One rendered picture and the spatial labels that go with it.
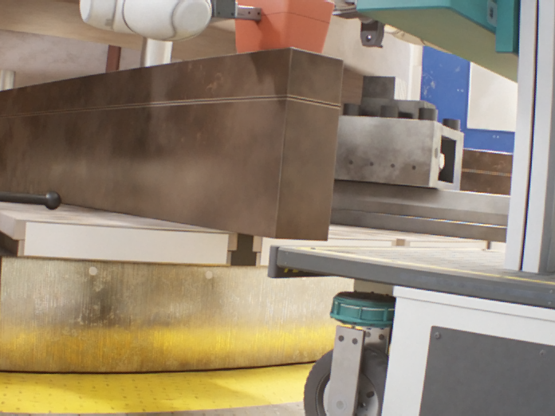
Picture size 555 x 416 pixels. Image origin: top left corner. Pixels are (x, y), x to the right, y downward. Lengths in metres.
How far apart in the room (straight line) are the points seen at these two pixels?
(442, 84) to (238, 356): 5.55
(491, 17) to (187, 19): 0.50
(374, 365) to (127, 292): 0.64
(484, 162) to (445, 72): 3.34
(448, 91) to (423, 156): 4.49
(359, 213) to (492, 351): 1.80
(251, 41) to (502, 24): 0.67
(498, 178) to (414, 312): 2.88
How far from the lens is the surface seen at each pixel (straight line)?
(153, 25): 1.43
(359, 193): 2.91
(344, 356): 1.27
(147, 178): 2.05
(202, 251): 1.77
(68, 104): 2.53
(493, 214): 2.75
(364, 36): 2.00
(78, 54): 6.49
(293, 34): 1.72
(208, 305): 1.83
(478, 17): 1.25
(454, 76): 7.22
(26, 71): 6.62
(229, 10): 1.66
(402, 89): 3.00
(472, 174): 3.97
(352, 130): 2.84
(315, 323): 2.04
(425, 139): 2.74
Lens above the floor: 0.40
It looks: 2 degrees down
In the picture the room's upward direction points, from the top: 5 degrees clockwise
